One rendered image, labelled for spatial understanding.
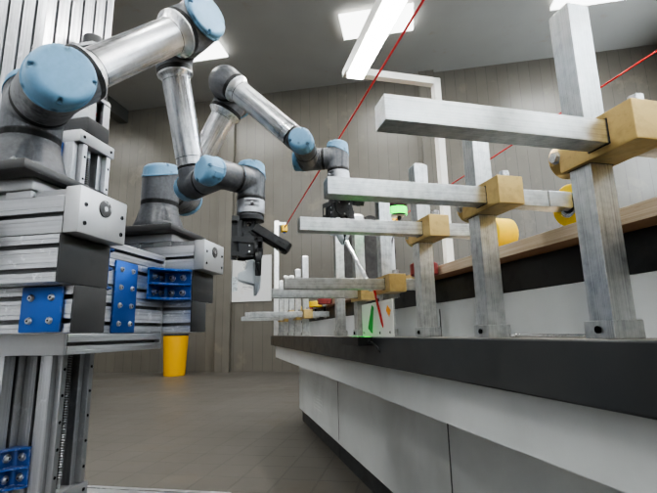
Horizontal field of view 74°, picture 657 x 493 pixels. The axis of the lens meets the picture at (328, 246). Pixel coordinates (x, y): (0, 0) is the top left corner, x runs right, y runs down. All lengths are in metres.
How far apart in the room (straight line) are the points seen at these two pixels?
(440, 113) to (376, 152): 8.52
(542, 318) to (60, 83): 1.07
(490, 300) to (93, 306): 0.76
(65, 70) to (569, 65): 0.85
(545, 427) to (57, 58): 1.04
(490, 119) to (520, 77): 9.32
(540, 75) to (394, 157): 3.19
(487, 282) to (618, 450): 0.31
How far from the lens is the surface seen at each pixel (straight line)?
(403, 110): 0.49
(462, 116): 0.52
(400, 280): 1.21
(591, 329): 0.64
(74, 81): 1.00
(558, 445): 0.75
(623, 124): 0.62
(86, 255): 0.98
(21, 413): 1.30
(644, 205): 0.81
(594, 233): 0.64
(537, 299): 1.06
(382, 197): 0.72
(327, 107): 9.62
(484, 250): 0.83
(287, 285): 1.16
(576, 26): 0.75
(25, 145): 1.09
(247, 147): 9.73
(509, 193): 0.80
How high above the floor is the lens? 0.71
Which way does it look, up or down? 11 degrees up
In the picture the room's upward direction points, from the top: 1 degrees counter-clockwise
